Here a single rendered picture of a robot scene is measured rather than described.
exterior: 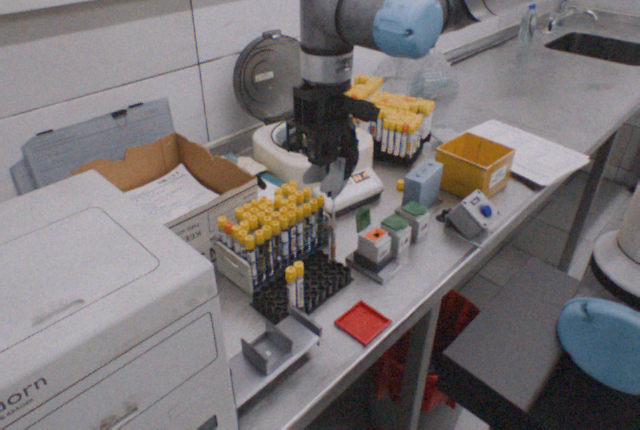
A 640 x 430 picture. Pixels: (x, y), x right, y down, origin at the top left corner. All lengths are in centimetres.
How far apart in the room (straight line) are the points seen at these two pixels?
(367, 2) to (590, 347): 44
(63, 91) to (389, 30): 69
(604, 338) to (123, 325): 46
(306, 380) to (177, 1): 80
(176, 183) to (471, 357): 69
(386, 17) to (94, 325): 43
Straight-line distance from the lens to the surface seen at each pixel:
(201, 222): 88
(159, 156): 113
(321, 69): 68
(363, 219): 90
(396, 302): 89
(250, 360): 75
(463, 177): 115
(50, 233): 60
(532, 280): 88
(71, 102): 109
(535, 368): 76
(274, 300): 85
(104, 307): 49
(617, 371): 60
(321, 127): 71
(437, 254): 100
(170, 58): 116
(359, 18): 61
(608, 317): 55
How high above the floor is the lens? 150
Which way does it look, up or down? 32 degrees down
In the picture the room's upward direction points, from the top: straight up
